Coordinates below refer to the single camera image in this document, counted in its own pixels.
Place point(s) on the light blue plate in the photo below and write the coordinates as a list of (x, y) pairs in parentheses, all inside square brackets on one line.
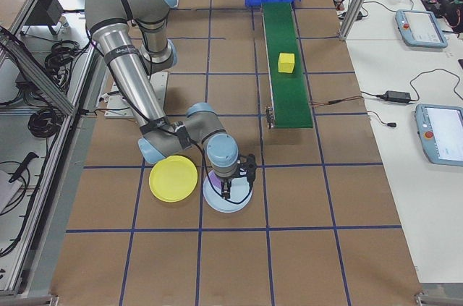
[(238, 203)]

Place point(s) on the black power brick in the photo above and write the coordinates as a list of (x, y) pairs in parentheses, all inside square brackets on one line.
[(358, 14)]

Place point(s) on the black power adapter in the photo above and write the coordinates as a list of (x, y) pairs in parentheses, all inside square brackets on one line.
[(398, 95)]

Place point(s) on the black handheld tool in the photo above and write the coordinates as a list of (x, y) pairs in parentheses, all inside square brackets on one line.
[(23, 168)]

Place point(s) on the green conveyor belt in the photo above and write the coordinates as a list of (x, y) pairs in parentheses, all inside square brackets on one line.
[(289, 103)]

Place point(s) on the yellow plate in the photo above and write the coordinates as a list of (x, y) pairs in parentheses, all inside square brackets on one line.
[(173, 181)]

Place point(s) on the yellow foam block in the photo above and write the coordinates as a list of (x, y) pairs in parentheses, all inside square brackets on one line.
[(286, 63)]

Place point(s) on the blue grey teach pendant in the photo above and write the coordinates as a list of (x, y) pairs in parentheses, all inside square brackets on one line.
[(439, 134), (421, 27)]

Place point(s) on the aluminium profile bar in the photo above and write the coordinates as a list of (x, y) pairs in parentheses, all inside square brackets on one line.
[(439, 298), (29, 299)]

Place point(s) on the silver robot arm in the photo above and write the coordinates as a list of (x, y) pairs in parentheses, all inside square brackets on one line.
[(126, 67)]

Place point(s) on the V-shaped aluminium frame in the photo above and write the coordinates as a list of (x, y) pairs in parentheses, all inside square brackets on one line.
[(43, 80)]

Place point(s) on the dark grey box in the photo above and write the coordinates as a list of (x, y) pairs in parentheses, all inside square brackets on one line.
[(48, 6)]

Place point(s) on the small black plug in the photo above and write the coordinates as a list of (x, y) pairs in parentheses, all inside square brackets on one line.
[(390, 125)]

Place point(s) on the purple foam block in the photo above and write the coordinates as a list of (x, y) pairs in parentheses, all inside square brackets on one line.
[(214, 180)]

